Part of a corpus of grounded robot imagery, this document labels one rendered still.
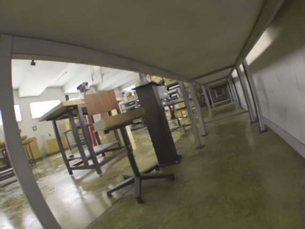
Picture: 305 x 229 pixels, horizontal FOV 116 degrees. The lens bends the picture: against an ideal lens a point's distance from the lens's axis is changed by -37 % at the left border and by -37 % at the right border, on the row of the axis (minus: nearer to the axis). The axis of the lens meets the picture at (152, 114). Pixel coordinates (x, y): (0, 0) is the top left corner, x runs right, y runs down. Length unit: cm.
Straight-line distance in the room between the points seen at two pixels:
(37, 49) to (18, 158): 30
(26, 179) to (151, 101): 130
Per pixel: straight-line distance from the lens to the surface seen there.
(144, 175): 126
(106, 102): 148
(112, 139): 289
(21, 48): 48
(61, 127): 1020
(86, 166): 205
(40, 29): 49
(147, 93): 148
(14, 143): 38
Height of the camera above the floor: 56
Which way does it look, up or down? 1 degrees down
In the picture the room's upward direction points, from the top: 17 degrees counter-clockwise
